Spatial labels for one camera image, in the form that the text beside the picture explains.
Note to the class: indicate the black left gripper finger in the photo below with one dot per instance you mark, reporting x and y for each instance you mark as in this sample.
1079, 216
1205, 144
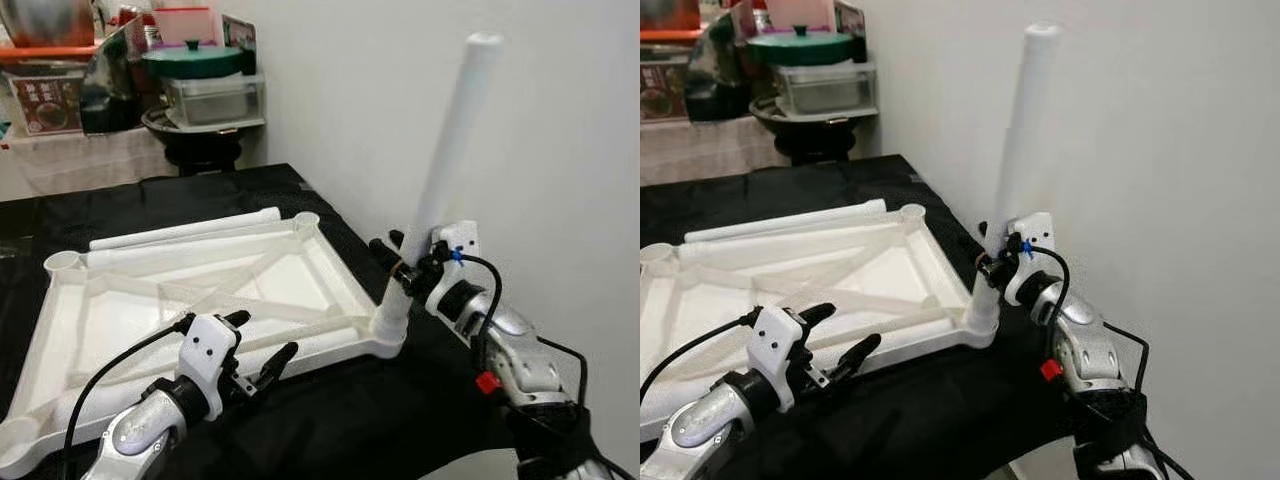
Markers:
860, 352
236, 320
815, 315
278, 362

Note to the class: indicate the black plastic bag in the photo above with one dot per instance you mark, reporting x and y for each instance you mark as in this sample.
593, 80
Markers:
720, 85
110, 100

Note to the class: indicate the black table cloth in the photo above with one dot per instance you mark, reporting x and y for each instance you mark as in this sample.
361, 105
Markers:
950, 400
330, 420

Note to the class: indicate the bench with white lace cloth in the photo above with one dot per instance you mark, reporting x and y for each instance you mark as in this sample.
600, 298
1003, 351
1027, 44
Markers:
80, 165
710, 152

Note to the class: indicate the green pot with lid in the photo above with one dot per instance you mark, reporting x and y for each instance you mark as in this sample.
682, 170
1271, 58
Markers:
192, 62
800, 48

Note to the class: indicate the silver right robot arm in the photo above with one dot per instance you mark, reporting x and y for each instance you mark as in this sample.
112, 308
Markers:
520, 360
1085, 340

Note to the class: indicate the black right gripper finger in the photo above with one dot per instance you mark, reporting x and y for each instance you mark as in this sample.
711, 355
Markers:
388, 262
396, 238
988, 268
984, 230

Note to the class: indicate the dark framed picture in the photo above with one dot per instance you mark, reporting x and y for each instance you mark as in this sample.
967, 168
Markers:
242, 40
852, 28

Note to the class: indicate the white box with pink lid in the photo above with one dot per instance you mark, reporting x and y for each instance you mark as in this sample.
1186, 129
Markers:
183, 25
795, 12

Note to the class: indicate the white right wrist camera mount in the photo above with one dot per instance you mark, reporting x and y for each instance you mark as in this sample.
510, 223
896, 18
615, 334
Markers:
455, 240
1035, 230

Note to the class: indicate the black round wok stand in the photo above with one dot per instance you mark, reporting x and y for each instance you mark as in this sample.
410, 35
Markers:
200, 145
812, 135

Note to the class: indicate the clear plastic container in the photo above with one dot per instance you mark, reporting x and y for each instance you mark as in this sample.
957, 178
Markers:
825, 90
212, 102

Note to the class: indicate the steel pot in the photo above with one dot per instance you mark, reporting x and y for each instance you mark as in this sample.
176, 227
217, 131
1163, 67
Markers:
45, 20
668, 12

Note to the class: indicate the white plastic table top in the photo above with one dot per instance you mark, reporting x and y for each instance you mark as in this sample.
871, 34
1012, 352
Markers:
720, 320
110, 330

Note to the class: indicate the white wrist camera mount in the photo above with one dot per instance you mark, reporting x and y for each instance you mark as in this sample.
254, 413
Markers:
208, 360
775, 350
455, 240
1035, 230

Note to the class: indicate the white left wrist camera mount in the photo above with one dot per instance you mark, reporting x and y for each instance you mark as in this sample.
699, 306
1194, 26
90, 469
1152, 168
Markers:
208, 360
775, 350

